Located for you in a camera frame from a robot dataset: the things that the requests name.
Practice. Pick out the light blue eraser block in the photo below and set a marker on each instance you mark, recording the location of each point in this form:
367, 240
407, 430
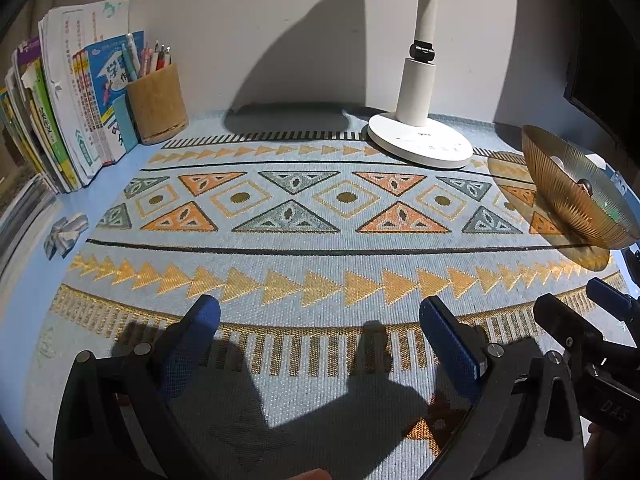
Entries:
125, 122

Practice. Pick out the black ball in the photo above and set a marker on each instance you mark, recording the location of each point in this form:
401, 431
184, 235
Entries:
586, 187

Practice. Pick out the person's right hand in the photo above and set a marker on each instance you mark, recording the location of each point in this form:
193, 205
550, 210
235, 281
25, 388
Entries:
604, 452

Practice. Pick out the patterned woven mat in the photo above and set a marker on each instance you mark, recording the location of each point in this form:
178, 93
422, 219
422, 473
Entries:
300, 260

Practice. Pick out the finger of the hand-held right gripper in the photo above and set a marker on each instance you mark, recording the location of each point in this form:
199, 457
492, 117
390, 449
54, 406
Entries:
606, 296
567, 325

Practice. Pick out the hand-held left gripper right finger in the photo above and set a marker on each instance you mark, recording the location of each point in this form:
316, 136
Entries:
450, 347

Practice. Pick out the white desk lamp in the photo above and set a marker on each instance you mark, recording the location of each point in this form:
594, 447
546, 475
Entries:
420, 140

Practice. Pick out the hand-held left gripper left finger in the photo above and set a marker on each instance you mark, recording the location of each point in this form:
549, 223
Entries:
192, 340

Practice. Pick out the stack of magazines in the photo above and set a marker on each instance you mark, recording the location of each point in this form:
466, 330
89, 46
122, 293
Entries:
22, 215

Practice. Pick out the amber ribbed glass bowl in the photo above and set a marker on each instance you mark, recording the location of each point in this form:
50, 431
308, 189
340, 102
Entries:
565, 195

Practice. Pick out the bunch of pens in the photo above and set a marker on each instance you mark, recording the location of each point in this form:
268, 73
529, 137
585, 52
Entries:
145, 57

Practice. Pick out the wooden pen cup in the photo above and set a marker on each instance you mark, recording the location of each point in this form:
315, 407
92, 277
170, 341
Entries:
157, 105

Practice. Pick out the row of upright books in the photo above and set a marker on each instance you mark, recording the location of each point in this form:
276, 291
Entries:
65, 95

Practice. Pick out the black monitor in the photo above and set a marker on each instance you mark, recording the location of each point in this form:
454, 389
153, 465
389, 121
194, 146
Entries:
610, 60

